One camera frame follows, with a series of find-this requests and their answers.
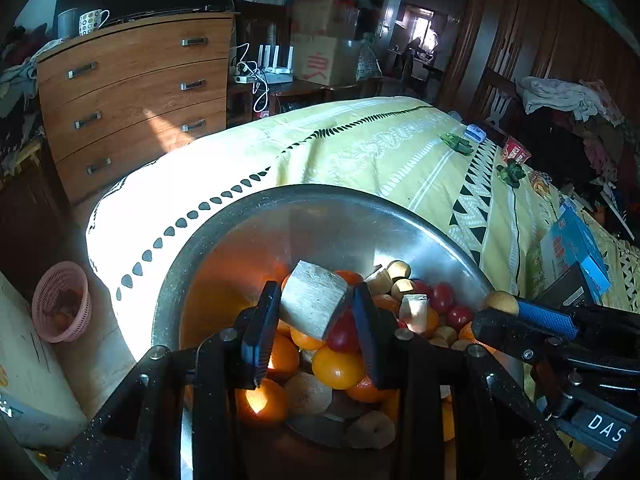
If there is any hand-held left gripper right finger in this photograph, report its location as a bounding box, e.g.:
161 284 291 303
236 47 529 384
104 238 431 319
351 282 586 480

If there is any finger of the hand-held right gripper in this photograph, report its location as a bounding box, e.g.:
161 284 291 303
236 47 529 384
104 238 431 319
471 307 640 376
515 297 640 343

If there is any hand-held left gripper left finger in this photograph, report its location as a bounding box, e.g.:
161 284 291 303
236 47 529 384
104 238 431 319
57 281 283 480

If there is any pale cut yam chunk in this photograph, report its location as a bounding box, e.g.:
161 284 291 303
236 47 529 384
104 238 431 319
364 267 391 295
278 259 354 341
399 293 431 334

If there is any steel bowl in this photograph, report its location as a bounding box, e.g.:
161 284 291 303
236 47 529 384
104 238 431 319
150 183 526 480

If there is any black appliance box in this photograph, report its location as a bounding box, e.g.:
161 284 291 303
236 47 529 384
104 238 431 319
540 260 602 307

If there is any pale round fruit slice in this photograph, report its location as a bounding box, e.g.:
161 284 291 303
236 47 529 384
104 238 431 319
344 409 397 450
284 372 334 416

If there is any blue green carton box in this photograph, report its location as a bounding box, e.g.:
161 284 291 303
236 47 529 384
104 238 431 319
539 205 611 302

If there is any leafy green vegetable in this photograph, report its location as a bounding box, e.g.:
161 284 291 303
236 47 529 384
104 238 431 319
439 132 474 155
496 159 527 189

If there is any red snack box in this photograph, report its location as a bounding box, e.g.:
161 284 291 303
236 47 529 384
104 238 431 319
502 137 532 164

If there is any pile of clothes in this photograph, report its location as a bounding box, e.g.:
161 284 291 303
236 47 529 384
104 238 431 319
515 75 640 242

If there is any pink plastic basket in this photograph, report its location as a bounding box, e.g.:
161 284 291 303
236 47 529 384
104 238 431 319
31 261 94 344

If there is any wooden chair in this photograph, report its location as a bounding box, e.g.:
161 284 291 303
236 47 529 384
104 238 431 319
479 67 527 132

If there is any white box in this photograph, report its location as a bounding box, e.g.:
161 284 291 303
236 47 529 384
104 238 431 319
0 270 89 452

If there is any dark wooden desk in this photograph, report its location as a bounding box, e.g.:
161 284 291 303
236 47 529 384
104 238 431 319
227 79 362 127

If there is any white router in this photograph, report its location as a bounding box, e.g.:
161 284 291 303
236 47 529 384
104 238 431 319
257 43 296 86

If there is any white mesh bag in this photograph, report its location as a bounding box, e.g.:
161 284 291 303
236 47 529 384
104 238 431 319
355 42 384 81

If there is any wooden dresser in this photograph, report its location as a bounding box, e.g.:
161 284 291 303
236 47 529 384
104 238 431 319
36 10 236 207

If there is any wooden wardrobe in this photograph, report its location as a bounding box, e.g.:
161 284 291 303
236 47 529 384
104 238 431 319
439 0 640 127

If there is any heap of clothes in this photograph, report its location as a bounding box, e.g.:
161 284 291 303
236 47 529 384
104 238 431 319
0 24 52 177

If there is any spotted white mug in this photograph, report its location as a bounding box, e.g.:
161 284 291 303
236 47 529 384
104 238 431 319
78 8 110 37

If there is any grey cup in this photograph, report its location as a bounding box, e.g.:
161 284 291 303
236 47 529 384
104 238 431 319
56 8 81 40

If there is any white cable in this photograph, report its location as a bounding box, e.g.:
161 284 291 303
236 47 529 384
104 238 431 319
251 66 271 114

